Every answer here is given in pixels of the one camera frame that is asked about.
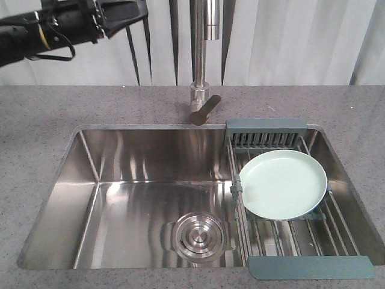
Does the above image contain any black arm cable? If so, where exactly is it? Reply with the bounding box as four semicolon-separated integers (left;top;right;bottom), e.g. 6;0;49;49
25;17;76;61

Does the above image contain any grey sink drying rack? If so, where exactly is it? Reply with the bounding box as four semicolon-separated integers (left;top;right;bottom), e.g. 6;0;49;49
224;119;384;280

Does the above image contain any white pleated curtain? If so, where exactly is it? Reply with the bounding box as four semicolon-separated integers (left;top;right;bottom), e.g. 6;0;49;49
1;1;384;86

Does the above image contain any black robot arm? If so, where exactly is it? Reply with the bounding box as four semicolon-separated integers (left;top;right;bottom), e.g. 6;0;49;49
1;0;149;66

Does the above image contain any stainless steel faucet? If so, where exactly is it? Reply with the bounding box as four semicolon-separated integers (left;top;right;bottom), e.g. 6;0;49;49
189;1;221;126

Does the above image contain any round steel sink drain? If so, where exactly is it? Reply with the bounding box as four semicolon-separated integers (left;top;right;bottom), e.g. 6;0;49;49
171;212;227;263

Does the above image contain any light green round plate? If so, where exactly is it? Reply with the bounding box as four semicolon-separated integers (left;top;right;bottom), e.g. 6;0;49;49
239;150;328;220

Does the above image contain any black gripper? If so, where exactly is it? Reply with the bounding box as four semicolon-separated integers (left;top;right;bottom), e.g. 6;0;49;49
34;1;148;50

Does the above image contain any stainless steel sink basin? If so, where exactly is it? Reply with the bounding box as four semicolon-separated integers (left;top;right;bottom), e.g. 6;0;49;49
16;125;385;271

